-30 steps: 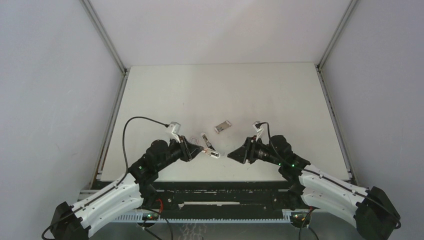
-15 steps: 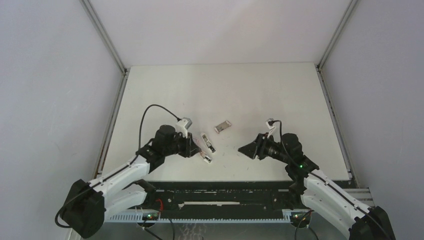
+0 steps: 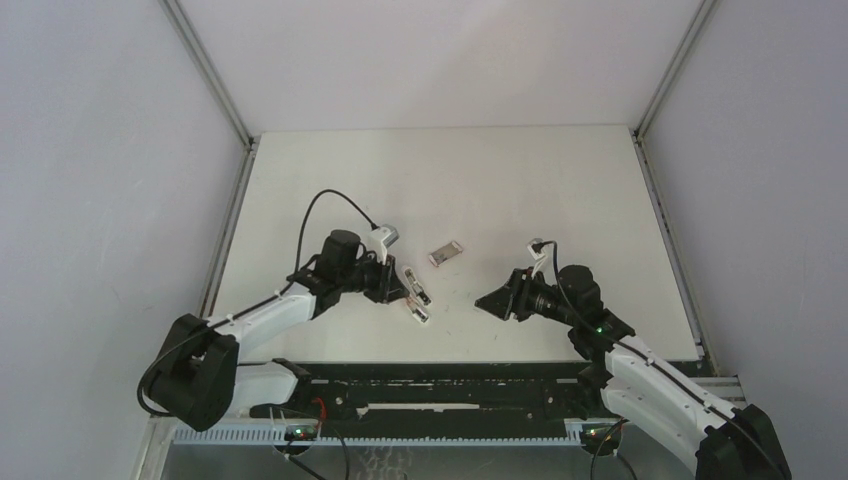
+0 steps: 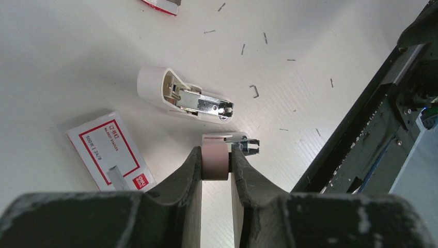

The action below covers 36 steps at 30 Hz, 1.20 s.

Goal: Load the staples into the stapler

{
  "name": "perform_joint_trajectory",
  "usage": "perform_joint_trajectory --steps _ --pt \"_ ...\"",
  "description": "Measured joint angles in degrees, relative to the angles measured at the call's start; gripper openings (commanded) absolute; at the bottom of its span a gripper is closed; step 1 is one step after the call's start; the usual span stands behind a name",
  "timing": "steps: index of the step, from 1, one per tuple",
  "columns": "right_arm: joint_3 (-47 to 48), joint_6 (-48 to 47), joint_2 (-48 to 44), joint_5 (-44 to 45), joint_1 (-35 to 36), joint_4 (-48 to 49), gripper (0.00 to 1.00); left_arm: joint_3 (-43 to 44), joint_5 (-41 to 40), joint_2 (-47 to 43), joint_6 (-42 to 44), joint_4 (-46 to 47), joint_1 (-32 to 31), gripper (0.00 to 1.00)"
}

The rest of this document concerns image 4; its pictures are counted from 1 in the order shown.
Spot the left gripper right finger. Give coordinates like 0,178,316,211
231,148,437,247

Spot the loose bent staple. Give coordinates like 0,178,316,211
250,85,259,99

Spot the white stapler base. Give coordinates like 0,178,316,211
136,66,234,124

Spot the red white staple box sleeve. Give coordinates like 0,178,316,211
66,111,157,192

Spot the black front mounting rail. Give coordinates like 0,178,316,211
293,1,437,194

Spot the pink stapler top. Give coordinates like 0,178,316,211
201,131,261,248

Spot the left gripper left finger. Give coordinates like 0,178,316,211
1,147,202,247

